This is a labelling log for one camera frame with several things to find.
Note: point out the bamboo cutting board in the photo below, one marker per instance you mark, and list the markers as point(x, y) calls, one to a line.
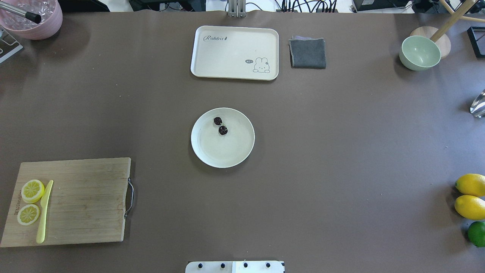
point(87, 202)

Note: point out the green bowl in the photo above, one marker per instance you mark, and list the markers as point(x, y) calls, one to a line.
point(419, 53)

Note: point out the cream rabbit tray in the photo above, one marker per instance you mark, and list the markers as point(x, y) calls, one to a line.
point(235, 53)

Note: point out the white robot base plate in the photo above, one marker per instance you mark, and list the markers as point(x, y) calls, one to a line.
point(245, 266)

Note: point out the white wire cup rack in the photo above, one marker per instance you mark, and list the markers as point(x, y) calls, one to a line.
point(8, 45)

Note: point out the yellow lemon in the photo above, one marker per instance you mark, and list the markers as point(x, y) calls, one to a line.
point(471, 184)
point(470, 207)

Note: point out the yellow plastic knife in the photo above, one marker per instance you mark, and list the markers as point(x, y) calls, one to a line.
point(40, 236)

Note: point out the green lime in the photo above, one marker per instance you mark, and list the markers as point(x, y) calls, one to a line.
point(476, 234)

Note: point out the yellow lemon far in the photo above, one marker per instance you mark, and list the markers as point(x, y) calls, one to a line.
point(471, 184)

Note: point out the lemon slice lower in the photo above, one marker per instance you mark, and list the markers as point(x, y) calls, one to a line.
point(28, 214)

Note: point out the pink bowl of ice cubes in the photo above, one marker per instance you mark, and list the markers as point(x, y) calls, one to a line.
point(49, 10)

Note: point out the grey folded cloth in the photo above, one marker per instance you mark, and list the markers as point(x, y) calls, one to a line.
point(307, 53)

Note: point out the cream round plate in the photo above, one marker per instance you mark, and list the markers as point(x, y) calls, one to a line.
point(223, 151)

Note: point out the steel ice scoop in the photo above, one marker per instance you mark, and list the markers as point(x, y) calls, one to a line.
point(477, 108)

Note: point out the yellow lemon near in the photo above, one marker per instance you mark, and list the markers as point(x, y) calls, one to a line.
point(470, 207)

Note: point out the aluminium frame post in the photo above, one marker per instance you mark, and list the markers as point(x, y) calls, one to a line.
point(236, 8)

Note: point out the lemon half upper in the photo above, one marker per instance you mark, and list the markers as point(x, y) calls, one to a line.
point(32, 191)

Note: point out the steel muddler black tip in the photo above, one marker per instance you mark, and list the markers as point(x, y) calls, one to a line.
point(36, 18)

